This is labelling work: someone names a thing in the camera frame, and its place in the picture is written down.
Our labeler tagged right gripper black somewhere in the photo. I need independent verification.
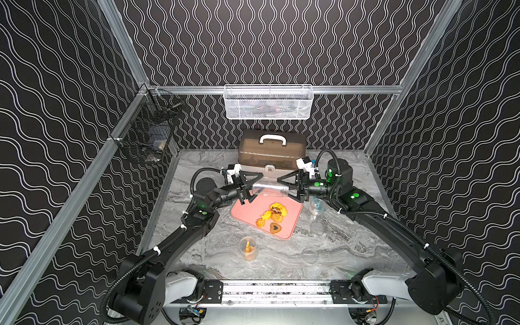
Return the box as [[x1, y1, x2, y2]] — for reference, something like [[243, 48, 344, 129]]
[[278, 171, 340, 201]]

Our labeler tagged orange swirl cookie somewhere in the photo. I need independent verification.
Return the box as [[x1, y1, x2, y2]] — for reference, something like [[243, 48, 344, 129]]
[[269, 203, 287, 217], [256, 218, 266, 228]]

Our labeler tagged clear cookie jar handled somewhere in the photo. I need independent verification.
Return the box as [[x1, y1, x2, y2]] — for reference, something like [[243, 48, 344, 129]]
[[309, 198, 327, 221]]

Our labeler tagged brown heart cookie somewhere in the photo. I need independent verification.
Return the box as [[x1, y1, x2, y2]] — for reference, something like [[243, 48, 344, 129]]
[[269, 222, 282, 234]]

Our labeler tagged clear cookie jar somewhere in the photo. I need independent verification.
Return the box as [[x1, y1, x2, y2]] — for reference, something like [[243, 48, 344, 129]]
[[239, 237, 258, 261], [251, 180, 289, 197]]

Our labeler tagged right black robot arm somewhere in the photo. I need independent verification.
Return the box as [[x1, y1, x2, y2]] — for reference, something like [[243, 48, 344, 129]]
[[277, 150, 496, 324]]

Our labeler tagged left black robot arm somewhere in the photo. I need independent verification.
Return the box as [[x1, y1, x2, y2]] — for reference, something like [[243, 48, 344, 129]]
[[100, 169, 264, 324]]

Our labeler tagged pink plastic tray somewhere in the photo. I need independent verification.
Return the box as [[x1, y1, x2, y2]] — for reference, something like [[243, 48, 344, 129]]
[[231, 195, 303, 240]]

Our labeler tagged brown white storage box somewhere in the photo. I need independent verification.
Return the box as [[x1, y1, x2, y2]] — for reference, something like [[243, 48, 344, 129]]
[[238, 129, 307, 170]]

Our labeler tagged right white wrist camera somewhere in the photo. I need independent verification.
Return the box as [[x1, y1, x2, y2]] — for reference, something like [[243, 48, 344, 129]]
[[296, 157, 316, 179]]

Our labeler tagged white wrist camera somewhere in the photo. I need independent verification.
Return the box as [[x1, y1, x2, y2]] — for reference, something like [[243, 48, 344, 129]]
[[226, 163, 242, 184], [296, 157, 316, 179]]

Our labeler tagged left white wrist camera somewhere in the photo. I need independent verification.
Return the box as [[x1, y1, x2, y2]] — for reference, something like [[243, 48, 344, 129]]
[[226, 163, 242, 184]]

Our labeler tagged white wire wall basket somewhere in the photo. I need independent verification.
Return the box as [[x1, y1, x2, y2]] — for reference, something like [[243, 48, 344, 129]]
[[223, 84, 314, 120]]

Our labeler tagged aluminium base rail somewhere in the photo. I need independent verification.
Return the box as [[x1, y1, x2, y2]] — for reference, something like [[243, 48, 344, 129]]
[[162, 279, 444, 307]]

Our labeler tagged black wire wall basket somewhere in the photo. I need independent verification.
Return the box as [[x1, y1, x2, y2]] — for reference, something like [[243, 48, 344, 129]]
[[115, 86, 186, 165]]

